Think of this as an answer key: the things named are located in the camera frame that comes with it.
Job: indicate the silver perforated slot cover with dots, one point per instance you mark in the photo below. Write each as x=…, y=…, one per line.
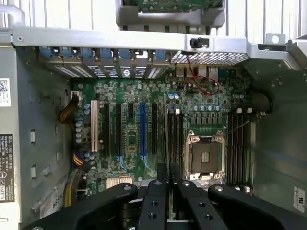
x=154, y=72
x=61, y=70
x=80, y=71

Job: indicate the silver CPU socket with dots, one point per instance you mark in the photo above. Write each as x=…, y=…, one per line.
x=206, y=157

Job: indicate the black intrusion switch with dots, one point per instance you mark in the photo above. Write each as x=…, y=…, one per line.
x=195, y=42

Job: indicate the blue expansion slot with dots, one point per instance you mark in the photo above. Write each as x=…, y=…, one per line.
x=143, y=127

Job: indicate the short black expansion slot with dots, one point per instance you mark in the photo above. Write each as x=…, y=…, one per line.
x=130, y=110

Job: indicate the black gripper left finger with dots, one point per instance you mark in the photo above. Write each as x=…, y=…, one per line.
x=153, y=210

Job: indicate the grey metal PC case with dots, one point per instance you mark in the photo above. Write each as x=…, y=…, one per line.
x=120, y=36

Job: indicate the silver rear port block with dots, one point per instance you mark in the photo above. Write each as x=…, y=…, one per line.
x=201, y=71

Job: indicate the grey power supply unit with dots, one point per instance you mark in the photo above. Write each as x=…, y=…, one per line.
x=7, y=119

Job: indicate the silver finned chipset heatsink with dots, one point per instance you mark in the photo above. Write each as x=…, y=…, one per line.
x=119, y=183

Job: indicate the green motherboard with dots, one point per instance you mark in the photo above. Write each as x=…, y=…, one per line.
x=124, y=94

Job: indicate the black RAM slot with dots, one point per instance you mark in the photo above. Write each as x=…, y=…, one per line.
x=240, y=143
x=235, y=143
x=170, y=134
x=245, y=143
x=176, y=134
x=230, y=143
x=181, y=139

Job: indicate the long black expansion slot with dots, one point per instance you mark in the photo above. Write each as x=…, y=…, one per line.
x=104, y=127
x=118, y=127
x=154, y=127

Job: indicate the white expansion slot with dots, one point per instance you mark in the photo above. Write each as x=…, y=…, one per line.
x=94, y=124

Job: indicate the green circuit board card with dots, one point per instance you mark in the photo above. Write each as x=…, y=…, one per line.
x=177, y=4

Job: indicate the black slot cover with logo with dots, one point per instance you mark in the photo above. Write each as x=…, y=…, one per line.
x=127, y=72

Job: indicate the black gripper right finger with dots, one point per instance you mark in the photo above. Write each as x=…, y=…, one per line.
x=199, y=210

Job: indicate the white warning label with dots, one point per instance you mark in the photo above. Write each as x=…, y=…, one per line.
x=299, y=197

